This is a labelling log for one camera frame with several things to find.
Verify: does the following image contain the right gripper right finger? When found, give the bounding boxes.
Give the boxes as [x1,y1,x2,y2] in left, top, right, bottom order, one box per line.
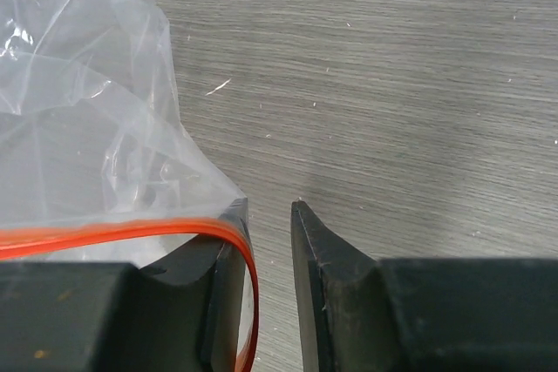
[290,201,557,371]

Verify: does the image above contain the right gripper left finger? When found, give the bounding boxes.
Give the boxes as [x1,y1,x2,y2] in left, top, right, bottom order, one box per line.
[1,198,251,371]

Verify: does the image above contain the clear zip top bag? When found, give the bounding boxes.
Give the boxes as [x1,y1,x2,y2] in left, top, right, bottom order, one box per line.
[1,0,259,369]

